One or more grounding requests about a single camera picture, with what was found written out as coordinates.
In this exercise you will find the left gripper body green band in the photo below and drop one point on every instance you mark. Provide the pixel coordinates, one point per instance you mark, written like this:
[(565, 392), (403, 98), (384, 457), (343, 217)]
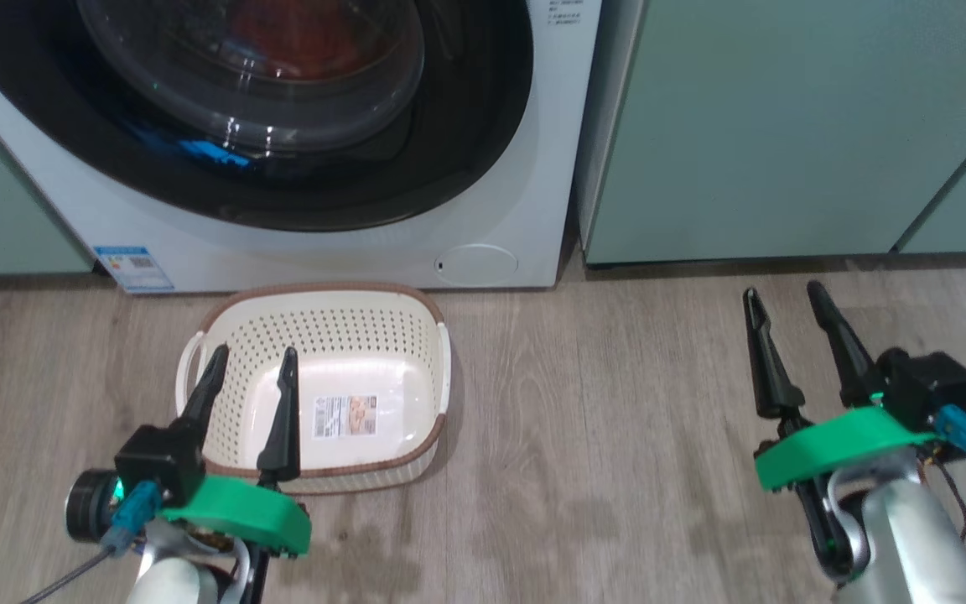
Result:
[(240, 507)]

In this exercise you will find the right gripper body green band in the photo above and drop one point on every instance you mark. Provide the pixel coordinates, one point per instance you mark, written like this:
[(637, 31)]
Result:
[(843, 440)]

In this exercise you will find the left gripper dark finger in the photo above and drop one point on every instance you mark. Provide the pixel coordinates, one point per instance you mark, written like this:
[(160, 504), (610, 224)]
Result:
[(284, 436), (205, 398)]

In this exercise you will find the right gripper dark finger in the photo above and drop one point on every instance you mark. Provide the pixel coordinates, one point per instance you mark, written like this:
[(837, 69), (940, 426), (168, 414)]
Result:
[(854, 373), (772, 382)]

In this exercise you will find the round washing machine door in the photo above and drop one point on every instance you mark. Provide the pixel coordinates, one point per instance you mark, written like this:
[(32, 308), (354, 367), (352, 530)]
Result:
[(449, 143)]

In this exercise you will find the red jersey with white patch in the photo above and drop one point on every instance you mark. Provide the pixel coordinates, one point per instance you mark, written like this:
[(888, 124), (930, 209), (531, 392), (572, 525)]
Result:
[(298, 42)]

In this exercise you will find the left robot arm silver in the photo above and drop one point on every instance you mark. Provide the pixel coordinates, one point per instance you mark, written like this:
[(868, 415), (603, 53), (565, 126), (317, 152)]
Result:
[(173, 583)]

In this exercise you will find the product label sticker in basket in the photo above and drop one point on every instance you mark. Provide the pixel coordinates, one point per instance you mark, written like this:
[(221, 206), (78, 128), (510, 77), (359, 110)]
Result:
[(345, 416)]

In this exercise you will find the white perforated laundry basket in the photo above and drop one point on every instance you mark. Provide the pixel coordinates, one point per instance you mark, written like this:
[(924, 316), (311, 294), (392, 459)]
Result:
[(340, 344)]

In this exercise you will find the white front-load washing machine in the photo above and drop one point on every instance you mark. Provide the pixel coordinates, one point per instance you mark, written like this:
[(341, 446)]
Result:
[(324, 256)]

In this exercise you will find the blue energy label sticker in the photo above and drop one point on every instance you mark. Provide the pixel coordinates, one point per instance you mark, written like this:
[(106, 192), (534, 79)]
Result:
[(135, 268)]

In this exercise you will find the pale green cabinet two doors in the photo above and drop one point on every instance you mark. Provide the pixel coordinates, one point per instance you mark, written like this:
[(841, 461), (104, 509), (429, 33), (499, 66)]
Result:
[(785, 126)]

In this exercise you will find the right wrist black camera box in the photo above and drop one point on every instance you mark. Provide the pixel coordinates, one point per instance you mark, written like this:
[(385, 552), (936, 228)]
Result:
[(927, 386)]

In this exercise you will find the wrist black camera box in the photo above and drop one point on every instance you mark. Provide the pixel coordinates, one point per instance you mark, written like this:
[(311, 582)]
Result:
[(927, 386), (156, 461)]

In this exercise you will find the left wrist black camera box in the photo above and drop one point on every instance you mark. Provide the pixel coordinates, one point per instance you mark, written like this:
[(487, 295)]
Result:
[(156, 461)]

